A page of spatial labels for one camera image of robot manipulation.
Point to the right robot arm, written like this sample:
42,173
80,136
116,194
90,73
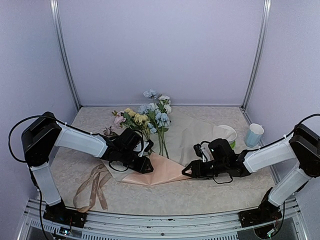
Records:
301,144

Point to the pink rose stem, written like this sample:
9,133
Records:
121,117

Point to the right aluminium frame post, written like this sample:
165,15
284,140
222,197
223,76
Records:
258,53

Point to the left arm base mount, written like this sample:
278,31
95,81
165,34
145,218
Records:
58,213

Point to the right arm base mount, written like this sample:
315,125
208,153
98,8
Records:
265,212

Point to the dried mauve flower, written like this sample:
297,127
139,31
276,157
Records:
108,132

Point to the aluminium frame post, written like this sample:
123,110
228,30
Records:
258,53
54,5

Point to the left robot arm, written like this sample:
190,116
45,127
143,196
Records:
46,133

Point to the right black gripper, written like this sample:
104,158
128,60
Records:
197,171

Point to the yellow rose bunch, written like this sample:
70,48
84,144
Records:
137,122

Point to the tan ribbon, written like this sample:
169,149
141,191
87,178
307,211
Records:
92,189

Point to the white rose stem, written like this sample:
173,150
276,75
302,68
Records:
167,109

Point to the pink wrapping paper sheet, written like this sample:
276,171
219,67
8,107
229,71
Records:
183,133

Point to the white ceramic bowl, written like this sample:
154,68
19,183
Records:
228,134

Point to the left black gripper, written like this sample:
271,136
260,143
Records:
143,167

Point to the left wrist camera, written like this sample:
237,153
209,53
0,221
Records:
143,147

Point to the left aluminium frame post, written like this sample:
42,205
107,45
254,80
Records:
54,5

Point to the white pink flower stem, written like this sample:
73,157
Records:
164,100

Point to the front aluminium rail base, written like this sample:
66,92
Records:
112,226

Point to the green plate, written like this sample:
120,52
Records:
232,144

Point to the light blue cup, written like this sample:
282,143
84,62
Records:
254,134

